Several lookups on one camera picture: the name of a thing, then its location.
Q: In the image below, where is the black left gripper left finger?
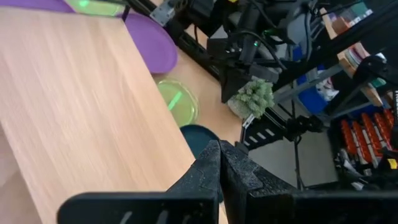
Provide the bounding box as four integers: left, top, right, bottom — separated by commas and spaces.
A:
57, 139, 222, 224

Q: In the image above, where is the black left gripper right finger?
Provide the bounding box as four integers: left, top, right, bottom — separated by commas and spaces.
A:
220, 139, 398, 224

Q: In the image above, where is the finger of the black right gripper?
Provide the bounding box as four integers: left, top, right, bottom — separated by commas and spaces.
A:
231, 70, 249, 94
219, 67, 236, 103

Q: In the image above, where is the green translucent plate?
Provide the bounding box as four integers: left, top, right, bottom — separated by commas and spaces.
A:
64, 0, 126, 17
156, 78, 200, 128

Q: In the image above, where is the dark teal plate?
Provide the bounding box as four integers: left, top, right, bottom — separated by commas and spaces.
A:
179, 124, 221, 159

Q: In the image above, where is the large purple plate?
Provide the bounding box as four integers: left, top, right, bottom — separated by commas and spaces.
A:
124, 12, 178, 75

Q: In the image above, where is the shelf with orange parts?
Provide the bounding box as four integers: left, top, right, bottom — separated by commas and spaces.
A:
328, 107, 398, 190

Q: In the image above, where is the wooden shelf with black legs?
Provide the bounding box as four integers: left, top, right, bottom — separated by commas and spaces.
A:
0, 5, 197, 224

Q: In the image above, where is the green artificial plant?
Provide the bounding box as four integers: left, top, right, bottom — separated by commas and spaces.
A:
227, 78, 276, 121

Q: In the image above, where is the blue storage bin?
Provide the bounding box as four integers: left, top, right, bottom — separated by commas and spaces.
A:
295, 63, 332, 115

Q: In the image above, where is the storage rack with books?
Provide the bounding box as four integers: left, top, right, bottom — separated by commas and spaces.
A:
310, 0, 398, 108

